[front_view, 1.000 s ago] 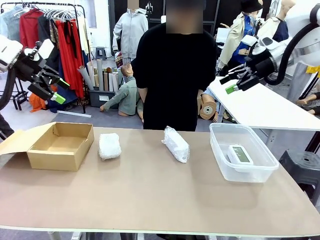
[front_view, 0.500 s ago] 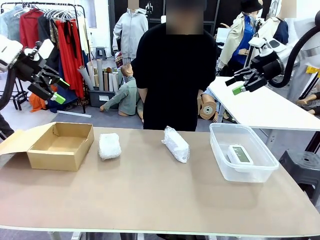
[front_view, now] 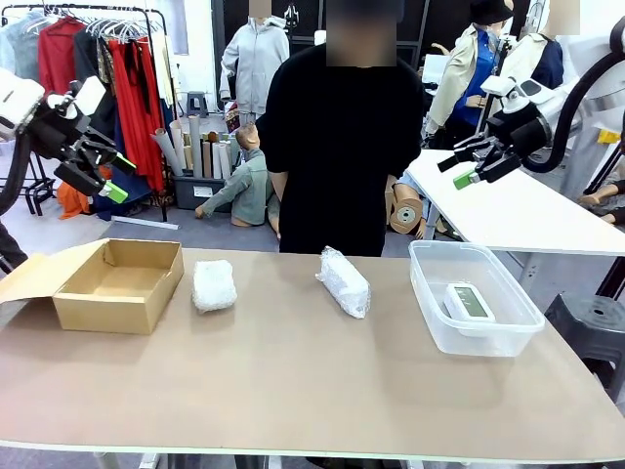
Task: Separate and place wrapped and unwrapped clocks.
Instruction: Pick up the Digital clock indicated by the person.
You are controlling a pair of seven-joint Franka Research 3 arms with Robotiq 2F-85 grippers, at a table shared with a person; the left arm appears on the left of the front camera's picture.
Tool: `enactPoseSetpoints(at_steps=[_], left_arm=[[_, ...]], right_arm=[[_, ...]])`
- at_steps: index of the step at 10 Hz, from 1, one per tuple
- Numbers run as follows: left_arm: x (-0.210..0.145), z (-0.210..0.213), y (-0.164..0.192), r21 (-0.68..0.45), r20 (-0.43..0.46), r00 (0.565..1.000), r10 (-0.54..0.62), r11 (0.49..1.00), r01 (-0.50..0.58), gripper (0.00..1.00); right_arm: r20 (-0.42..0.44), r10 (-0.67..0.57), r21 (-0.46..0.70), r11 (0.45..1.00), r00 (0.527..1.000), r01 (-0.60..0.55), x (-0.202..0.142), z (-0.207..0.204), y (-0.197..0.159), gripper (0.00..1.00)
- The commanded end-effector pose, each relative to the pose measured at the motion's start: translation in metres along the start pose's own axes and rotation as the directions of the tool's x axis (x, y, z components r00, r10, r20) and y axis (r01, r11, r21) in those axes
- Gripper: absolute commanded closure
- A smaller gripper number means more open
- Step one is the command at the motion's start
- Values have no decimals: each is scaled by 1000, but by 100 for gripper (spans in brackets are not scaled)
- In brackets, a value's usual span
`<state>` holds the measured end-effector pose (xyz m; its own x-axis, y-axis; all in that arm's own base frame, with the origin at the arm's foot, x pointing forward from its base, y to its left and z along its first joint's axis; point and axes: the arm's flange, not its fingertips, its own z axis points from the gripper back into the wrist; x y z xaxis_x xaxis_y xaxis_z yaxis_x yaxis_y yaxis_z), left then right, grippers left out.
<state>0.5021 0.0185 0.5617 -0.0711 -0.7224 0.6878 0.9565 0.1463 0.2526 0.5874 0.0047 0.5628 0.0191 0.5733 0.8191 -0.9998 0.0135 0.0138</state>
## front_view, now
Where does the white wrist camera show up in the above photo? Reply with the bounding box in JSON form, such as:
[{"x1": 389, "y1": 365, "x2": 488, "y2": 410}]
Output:
[
  {"x1": 480, "y1": 76, "x2": 519, "y2": 116},
  {"x1": 46, "y1": 75, "x2": 106, "y2": 121}
]

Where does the person in black top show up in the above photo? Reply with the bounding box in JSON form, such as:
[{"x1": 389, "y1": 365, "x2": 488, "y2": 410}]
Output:
[{"x1": 254, "y1": 0, "x2": 426, "y2": 258}]

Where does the open brown cardboard box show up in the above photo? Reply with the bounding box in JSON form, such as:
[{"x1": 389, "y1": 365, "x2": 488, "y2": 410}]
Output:
[{"x1": 0, "y1": 237, "x2": 186, "y2": 336}]

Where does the unwrapped white digital clock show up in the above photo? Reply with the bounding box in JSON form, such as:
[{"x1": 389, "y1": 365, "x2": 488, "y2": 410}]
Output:
[{"x1": 442, "y1": 281, "x2": 497, "y2": 338}]

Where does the grey storage bin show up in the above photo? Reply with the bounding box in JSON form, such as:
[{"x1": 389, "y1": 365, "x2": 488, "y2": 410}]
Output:
[{"x1": 173, "y1": 173, "x2": 233, "y2": 211}]

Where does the long red hanging dress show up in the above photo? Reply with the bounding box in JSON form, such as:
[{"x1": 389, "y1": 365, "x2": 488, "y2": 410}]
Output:
[{"x1": 106, "y1": 38, "x2": 165, "y2": 192}]

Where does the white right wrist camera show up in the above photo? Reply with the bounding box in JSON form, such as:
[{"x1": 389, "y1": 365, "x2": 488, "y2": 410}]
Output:
[{"x1": 480, "y1": 76, "x2": 519, "y2": 116}]

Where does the lying bare mannequin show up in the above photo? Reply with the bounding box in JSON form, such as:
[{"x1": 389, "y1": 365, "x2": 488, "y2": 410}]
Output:
[{"x1": 578, "y1": 178, "x2": 625, "y2": 226}]

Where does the beige paper roll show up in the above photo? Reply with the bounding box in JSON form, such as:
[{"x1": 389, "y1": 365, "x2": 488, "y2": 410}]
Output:
[{"x1": 169, "y1": 119, "x2": 195, "y2": 172}]

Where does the small grey stool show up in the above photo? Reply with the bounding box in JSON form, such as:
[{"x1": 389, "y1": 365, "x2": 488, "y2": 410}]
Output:
[{"x1": 185, "y1": 91, "x2": 209, "y2": 120}]

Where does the clear plastic container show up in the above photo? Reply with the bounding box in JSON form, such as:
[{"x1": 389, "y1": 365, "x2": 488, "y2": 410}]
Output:
[{"x1": 407, "y1": 238, "x2": 546, "y2": 358}]

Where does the red hanging shirt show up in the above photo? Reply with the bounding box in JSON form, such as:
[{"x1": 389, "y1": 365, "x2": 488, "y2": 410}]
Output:
[{"x1": 37, "y1": 17, "x2": 87, "y2": 94}]

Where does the black clothes rack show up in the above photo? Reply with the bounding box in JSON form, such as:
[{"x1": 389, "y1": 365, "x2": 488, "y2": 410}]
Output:
[{"x1": 0, "y1": 3, "x2": 170, "y2": 224}]

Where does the sitting mannequin green shirt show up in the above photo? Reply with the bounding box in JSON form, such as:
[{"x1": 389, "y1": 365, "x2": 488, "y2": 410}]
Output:
[{"x1": 194, "y1": 121, "x2": 282, "y2": 240}]

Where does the tightly bubble-wrapped white clock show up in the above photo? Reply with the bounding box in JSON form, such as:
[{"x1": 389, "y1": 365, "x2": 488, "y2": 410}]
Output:
[{"x1": 191, "y1": 259, "x2": 239, "y2": 315}]

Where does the grey-blue hanging garment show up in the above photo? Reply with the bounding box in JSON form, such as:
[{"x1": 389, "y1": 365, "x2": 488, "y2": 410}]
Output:
[{"x1": 0, "y1": 12, "x2": 48, "y2": 82}]

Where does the mannequin beige coat black hat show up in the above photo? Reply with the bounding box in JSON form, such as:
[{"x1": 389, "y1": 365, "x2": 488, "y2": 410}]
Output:
[{"x1": 424, "y1": 0, "x2": 514, "y2": 148}]

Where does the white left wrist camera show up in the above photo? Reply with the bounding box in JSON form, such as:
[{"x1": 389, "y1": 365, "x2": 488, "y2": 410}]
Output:
[{"x1": 46, "y1": 75, "x2": 106, "y2": 121}]

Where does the black hanging garment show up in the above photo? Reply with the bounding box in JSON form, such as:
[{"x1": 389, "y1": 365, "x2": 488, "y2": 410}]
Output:
[{"x1": 72, "y1": 28, "x2": 118, "y2": 143}]

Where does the slanted grey paper roll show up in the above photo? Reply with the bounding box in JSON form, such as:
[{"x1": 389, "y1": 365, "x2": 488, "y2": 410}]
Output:
[{"x1": 150, "y1": 127, "x2": 185, "y2": 177}]

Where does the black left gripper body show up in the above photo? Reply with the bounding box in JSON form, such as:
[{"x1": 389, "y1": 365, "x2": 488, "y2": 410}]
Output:
[{"x1": 28, "y1": 103, "x2": 117, "y2": 163}]

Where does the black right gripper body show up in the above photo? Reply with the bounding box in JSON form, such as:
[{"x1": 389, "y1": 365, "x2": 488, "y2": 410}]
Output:
[{"x1": 487, "y1": 111, "x2": 553, "y2": 160}]

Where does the loosely bubble-wrapped white clock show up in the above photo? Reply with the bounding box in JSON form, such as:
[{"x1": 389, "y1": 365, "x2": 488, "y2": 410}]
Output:
[{"x1": 314, "y1": 245, "x2": 371, "y2": 320}]

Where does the dark trouser leg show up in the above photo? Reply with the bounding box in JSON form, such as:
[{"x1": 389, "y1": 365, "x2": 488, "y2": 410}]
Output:
[{"x1": 0, "y1": 222, "x2": 28, "y2": 275}]

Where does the orange cloth heap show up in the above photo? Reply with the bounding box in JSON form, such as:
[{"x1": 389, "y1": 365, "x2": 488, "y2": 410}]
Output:
[{"x1": 57, "y1": 165, "x2": 113, "y2": 221}]

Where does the tall grey paper roll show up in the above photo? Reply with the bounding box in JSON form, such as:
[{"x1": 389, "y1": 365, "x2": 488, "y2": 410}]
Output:
[{"x1": 187, "y1": 114, "x2": 204, "y2": 180}]

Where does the black plastic stool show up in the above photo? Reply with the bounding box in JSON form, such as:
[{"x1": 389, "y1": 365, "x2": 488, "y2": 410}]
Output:
[{"x1": 544, "y1": 292, "x2": 625, "y2": 387}]

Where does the white side table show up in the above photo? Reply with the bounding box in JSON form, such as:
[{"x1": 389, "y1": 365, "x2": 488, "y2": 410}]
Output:
[{"x1": 404, "y1": 149, "x2": 625, "y2": 258}]

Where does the right arm black hose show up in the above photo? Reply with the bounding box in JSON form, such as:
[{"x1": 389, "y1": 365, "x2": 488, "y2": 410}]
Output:
[{"x1": 524, "y1": 48, "x2": 625, "y2": 175}]

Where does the mannequin in grey hoodie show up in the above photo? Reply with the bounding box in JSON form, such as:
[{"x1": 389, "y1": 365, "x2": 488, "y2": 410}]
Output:
[{"x1": 218, "y1": 0, "x2": 292, "y2": 128}]

